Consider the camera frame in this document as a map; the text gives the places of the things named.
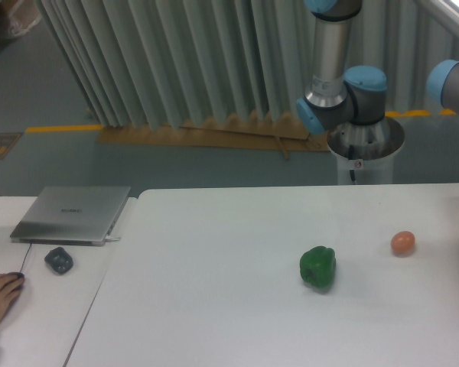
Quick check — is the black computer mouse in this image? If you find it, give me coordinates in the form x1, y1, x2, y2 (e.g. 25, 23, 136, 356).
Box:
5, 271, 26, 299

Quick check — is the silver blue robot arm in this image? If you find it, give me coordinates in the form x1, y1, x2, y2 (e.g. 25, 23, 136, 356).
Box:
296, 1, 459, 185

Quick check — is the green bell pepper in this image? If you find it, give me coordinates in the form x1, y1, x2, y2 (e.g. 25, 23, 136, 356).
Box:
299, 245, 337, 290

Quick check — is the brown egg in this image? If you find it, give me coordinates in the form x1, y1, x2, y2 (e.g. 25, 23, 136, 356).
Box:
390, 231, 415, 256

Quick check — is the brown cardboard floor sheet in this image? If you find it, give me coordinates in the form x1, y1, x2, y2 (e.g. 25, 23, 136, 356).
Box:
96, 111, 329, 160

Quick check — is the pale green folding curtain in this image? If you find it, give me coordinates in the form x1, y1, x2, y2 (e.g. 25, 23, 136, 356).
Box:
37, 1, 459, 128

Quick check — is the silver closed laptop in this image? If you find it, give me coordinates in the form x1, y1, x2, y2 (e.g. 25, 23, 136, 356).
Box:
10, 186, 131, 245

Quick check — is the small black controller device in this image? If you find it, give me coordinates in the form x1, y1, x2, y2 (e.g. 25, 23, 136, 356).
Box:
44, 247, 74, 275

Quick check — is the clear plastic bag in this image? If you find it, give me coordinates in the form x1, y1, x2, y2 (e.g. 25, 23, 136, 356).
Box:
2, 0, 42, 39

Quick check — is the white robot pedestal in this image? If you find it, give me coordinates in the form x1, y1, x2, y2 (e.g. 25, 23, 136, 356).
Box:
327, 117, 405, 185

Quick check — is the white laptop plug cable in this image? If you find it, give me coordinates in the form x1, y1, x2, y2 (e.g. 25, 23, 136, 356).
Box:
106, 197, 139, 243

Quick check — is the black mouse cable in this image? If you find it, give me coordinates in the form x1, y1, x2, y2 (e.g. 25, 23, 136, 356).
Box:
18, 241, 34, 274

